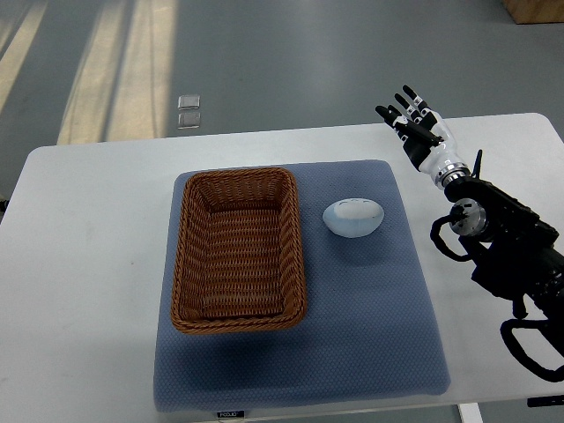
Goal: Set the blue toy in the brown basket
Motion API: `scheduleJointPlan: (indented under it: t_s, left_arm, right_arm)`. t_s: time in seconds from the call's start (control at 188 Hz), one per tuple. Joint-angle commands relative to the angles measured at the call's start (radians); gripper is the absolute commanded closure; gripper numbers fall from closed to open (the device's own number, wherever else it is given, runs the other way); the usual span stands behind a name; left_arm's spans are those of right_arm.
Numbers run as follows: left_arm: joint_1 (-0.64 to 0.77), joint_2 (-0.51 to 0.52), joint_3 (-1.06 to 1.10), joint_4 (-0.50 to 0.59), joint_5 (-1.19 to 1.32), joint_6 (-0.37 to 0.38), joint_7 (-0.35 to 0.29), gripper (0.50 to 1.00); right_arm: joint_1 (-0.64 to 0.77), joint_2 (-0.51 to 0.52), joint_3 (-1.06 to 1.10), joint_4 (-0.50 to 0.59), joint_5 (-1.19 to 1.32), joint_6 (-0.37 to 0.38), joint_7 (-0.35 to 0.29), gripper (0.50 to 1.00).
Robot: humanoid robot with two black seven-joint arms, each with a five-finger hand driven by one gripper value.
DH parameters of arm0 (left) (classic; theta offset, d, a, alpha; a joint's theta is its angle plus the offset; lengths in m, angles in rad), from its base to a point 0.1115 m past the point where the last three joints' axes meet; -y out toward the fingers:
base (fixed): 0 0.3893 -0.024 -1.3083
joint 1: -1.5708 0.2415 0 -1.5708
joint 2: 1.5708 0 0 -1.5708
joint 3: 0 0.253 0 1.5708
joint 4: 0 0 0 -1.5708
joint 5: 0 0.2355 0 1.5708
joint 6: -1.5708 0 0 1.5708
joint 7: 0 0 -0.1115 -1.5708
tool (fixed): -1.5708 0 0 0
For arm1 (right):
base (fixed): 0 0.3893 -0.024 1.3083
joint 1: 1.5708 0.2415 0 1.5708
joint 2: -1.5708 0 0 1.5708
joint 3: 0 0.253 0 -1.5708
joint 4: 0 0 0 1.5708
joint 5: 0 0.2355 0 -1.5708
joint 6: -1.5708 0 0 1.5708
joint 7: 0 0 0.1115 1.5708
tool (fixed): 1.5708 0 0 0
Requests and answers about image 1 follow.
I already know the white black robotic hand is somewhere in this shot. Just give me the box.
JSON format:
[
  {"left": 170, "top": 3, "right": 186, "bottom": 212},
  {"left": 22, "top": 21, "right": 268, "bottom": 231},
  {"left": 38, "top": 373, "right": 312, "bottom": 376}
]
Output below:
[{"left": 375, "top": 85, "right": 471, "bottom": 189}]

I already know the light blue plush toy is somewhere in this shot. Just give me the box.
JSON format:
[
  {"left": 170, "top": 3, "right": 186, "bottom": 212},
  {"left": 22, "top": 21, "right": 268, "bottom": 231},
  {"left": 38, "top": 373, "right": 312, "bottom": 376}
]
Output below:
[{"left": 323, "top": 198, "right": 385, "bottom": 239}]

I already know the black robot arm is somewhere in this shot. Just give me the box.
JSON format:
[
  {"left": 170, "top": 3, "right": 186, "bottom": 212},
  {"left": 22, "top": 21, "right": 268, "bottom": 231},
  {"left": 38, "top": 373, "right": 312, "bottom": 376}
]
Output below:
[{"left": 430, "top": 160, "right": 563, "bottom": 382}]

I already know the brown wicker basket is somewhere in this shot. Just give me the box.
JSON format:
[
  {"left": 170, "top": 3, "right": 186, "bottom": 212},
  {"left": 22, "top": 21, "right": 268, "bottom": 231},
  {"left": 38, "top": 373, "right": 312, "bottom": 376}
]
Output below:
[{"left": 170, "top": 167, "right": 308, "bottom": 335}]

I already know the blue fabric mat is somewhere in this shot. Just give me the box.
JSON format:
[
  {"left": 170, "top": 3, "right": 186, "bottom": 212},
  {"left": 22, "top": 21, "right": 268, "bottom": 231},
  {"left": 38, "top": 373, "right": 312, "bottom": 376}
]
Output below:
[{"left": 153, "top": 160, "right": 450, "bottom": 413}]

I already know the lower metal floor plate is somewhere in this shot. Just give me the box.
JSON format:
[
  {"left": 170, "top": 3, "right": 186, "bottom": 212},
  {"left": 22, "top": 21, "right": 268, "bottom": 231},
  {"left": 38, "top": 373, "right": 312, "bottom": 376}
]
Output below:
[{"left": 177, "top": 111, "right": 201, "bottom": 130}]

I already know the metal floor plate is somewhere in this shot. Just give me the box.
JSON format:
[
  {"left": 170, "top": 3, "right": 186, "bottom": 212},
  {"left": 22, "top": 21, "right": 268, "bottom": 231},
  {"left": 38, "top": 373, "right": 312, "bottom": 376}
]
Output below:
[
  {"left": 177, "top": 111, "right": 201, "bottom": 130},
  {"left": 178, "top": 94, "right": 201, "bottom": 110}
]

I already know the upper metal floor plate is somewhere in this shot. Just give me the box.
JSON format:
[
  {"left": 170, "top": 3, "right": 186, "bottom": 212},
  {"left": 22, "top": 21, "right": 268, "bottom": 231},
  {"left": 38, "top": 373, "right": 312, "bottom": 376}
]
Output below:
[{"left": 178, "top": 94, "right": 201, "bottom": 110}]

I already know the white table leg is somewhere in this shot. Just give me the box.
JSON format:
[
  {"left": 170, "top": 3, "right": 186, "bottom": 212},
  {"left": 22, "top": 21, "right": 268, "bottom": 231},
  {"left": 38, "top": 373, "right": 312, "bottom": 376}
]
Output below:
[{"left": 457, "top": 403, "right": 484, "bottom": 423}]

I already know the black mat label tag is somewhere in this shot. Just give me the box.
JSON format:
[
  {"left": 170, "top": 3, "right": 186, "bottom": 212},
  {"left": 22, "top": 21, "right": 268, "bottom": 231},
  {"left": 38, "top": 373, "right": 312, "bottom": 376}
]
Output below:
[{"left": 217, "top": 411, "right": 245, "bottom": 419}]

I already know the black bracket under table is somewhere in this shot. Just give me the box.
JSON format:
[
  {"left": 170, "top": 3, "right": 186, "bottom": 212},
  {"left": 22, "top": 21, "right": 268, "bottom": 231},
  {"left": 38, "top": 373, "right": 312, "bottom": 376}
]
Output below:
[{"left": 527, "top": 395, "right": 564, "bottom": 408}]

